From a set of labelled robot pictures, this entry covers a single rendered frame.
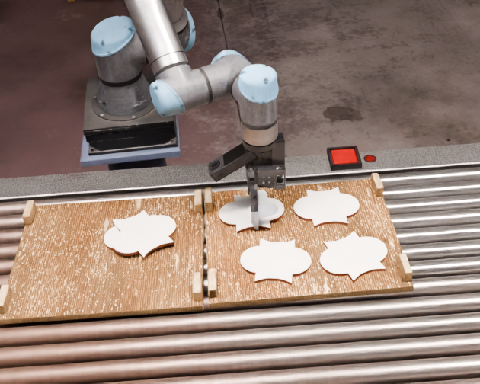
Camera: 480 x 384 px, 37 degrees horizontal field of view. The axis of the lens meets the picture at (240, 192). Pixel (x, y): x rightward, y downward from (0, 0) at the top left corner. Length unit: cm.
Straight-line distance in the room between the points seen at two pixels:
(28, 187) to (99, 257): 36
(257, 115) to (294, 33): 301
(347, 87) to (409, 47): 56
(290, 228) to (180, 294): 29
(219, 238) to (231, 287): 15
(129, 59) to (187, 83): 46
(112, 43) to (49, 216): 46
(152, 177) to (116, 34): 37
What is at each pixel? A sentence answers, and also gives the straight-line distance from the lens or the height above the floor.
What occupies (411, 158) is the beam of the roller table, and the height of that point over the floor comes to 91.
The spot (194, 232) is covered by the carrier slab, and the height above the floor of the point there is 94.
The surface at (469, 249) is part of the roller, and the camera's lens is 160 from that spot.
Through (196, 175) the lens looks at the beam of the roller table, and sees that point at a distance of 178.
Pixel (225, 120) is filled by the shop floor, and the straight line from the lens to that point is 363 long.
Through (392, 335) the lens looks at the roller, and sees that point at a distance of 142.
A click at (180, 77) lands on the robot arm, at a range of 145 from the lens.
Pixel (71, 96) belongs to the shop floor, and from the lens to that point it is 402.
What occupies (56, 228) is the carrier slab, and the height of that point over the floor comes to 94.
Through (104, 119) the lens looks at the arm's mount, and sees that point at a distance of 196.
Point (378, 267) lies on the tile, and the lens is 149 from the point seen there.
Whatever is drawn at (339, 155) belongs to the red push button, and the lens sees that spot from 180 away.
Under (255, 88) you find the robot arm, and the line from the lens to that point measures 138.
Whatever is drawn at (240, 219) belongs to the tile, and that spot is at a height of 95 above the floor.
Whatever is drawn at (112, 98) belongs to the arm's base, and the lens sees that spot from 194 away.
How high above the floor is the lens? 200
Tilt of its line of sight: 39 degrees down
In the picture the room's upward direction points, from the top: 4 degrees counter-clockwise
